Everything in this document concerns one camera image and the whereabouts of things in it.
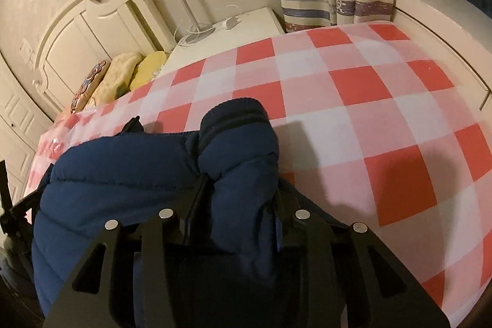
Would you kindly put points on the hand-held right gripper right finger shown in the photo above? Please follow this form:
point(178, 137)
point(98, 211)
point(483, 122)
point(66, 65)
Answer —
point(296, 205)

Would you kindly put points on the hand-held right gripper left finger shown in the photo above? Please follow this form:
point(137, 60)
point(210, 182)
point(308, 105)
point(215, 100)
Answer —
point(194, 212)

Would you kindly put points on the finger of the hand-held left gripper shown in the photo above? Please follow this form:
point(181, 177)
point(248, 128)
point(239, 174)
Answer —
point(133, 125)
point(15, 214)

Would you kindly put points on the navy blue puffer jacket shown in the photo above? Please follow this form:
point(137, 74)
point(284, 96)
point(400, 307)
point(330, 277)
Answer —
point(115, 174)

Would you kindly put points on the cream pillow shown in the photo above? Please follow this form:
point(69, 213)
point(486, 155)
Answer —
point(119, 74)

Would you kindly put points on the yellow pillow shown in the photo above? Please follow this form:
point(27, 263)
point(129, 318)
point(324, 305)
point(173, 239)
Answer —
point(148, 68)

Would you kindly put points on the patterned colourful pillow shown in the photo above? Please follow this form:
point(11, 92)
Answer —
point(88, 86)

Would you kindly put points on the white wardrobe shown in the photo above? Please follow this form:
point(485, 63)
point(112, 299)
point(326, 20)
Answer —
point(19, 128)

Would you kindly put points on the white wooden bed headboard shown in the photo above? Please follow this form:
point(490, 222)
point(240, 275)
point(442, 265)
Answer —
point(96, 36)

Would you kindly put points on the pink checkered blanket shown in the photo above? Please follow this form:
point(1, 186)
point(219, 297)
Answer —
point(346, 120)

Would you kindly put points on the white desk lamp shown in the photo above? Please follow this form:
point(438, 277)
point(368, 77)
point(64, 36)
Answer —
point(200, 36)

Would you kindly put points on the white nightstand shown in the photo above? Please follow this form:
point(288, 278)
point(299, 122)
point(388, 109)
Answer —
point(230, 41)

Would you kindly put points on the white bay window ledge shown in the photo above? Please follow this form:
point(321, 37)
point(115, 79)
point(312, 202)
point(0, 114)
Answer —
point(442, 24)

